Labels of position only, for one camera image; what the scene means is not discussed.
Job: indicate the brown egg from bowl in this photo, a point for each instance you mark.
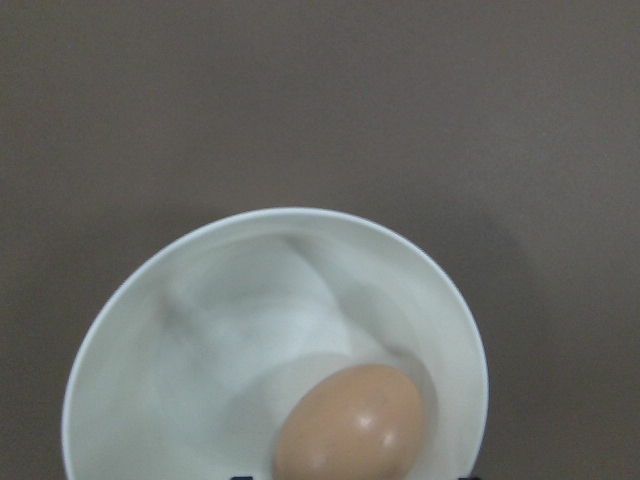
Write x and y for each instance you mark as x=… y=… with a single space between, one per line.
x=363 y=422

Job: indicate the white bowl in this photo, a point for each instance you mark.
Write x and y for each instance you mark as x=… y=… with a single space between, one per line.
x=191 y=367

